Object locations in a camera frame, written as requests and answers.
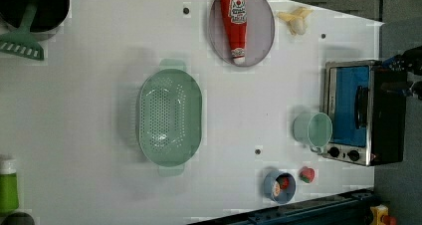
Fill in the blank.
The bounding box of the peeled toy banana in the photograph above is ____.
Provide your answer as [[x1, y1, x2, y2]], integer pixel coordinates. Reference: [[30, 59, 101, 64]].
[[277, 7, 313, 36]]

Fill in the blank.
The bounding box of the green plastic strainer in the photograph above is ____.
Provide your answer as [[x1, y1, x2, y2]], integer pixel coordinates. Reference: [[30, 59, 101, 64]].
[[137, 59, 202, 177]]

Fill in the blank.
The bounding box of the red ketchup bottle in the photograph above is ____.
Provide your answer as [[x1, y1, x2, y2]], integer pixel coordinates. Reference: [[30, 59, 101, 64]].
[[220, 0, 247, 65]]

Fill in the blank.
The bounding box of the dark cylinder container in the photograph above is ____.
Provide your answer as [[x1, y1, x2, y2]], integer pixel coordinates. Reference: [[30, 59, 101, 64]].
[[1, 212, 35, 225]]

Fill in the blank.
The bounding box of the black utensil pot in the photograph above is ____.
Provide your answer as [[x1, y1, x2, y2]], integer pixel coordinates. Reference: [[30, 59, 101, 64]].
[[1, 0, 71, 41]]

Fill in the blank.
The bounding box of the blue metal frame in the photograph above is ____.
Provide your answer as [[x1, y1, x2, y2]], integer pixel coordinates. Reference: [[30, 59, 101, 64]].
[[189, 189, 380, 225]]

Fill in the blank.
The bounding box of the red toy strawberry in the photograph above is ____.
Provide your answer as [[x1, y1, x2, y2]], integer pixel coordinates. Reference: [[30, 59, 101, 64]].
[[299, 166, 316, 183]]

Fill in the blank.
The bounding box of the light green mug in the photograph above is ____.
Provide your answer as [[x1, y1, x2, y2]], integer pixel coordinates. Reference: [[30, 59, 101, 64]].
[[293, 112, 332, 154]]

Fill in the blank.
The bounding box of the grey round plate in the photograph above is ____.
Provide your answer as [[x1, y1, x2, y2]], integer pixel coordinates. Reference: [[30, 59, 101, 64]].
[[208, 0, 275, 67]]

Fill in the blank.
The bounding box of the green bottle white cap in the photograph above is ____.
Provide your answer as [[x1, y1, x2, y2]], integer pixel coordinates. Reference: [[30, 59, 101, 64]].
[[0, 154, 19, 214]]

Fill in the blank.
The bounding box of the green slotted spatula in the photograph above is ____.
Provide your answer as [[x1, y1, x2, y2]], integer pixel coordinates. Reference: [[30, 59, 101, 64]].
[[0, 0, 44, 61]]

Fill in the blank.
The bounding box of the black toaster oven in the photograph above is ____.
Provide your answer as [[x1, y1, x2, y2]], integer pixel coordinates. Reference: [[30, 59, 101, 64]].
[[322, 60, 407, 166]]

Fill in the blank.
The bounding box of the small red toy fruit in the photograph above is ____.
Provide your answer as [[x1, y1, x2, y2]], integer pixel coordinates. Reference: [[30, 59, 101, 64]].
[[279, 177, 290, 190]]

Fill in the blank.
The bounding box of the small blue bowl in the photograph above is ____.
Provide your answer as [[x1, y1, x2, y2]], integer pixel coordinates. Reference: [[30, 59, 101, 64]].
[[263, 170, 296, 204]]

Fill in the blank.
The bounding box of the toy orange slice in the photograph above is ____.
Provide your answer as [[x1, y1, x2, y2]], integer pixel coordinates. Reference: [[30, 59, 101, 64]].
[[272, 181, 281, 197]]

